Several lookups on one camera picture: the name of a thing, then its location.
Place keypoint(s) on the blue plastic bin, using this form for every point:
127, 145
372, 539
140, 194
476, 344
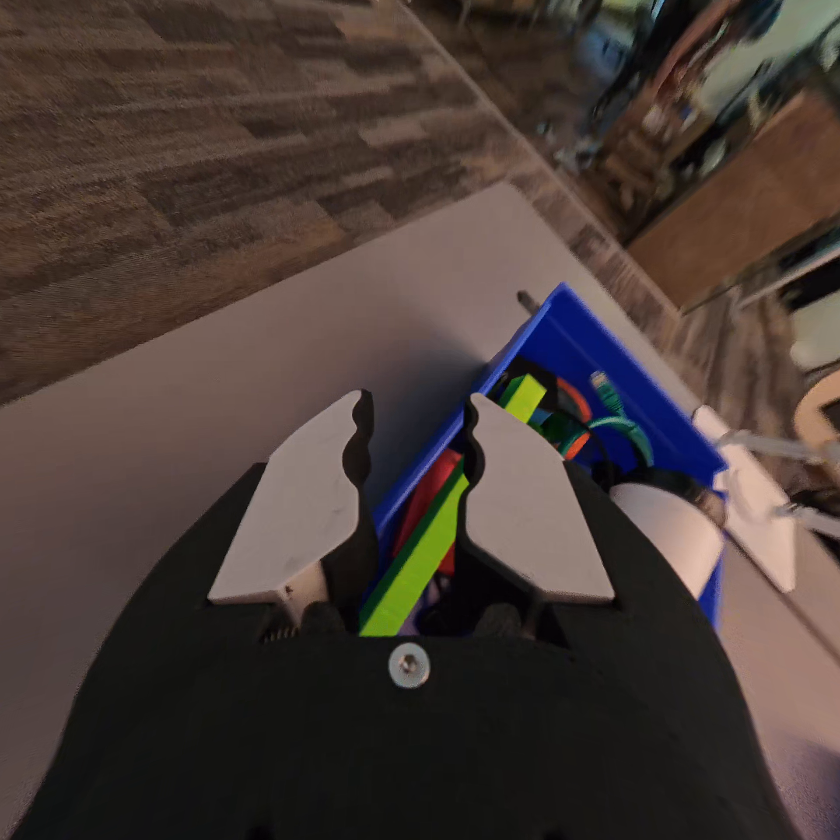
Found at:
577, 334

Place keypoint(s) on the white paper roll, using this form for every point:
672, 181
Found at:
669, 531

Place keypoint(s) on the metal bolt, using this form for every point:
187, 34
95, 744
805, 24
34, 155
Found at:
525, 298

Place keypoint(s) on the green segmented bar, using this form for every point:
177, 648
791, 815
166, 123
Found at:
420, 564

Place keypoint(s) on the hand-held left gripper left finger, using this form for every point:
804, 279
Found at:
295, 518

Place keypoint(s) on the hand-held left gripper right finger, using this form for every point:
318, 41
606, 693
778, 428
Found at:
531, 518

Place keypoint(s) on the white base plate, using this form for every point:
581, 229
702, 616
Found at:
754, 512

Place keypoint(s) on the red plastic piece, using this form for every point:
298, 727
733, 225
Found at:
426, 485

